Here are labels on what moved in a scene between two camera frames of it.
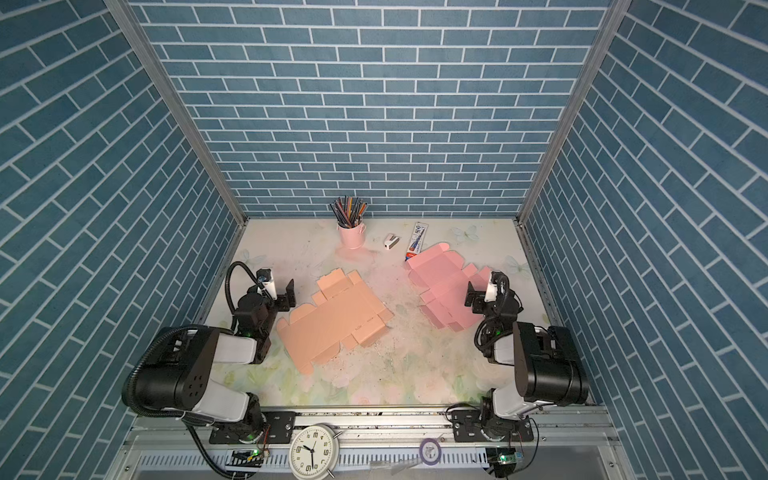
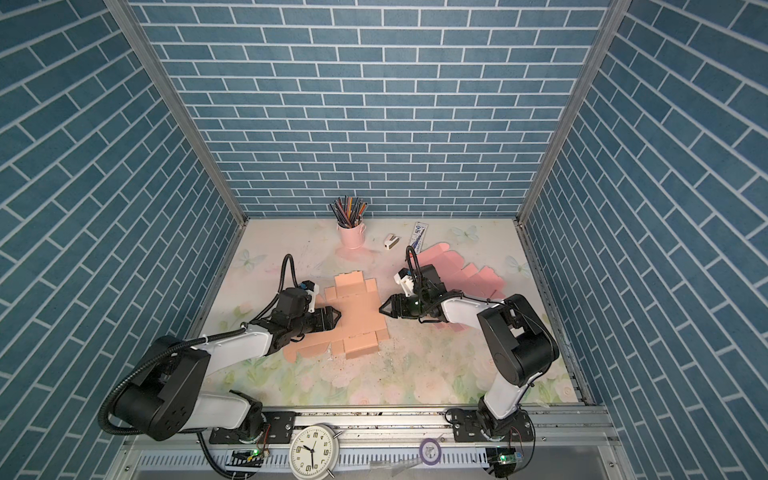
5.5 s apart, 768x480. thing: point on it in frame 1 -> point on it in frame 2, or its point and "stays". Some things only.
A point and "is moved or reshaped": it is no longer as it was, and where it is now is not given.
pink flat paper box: x=442 y=274 stays
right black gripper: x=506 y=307 -> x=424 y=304
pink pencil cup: x=352 y=238 stays
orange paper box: x=347 y=308 is moved or reshaped
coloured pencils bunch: x=348 y=212 stays
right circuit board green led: x=503 y=459 stays
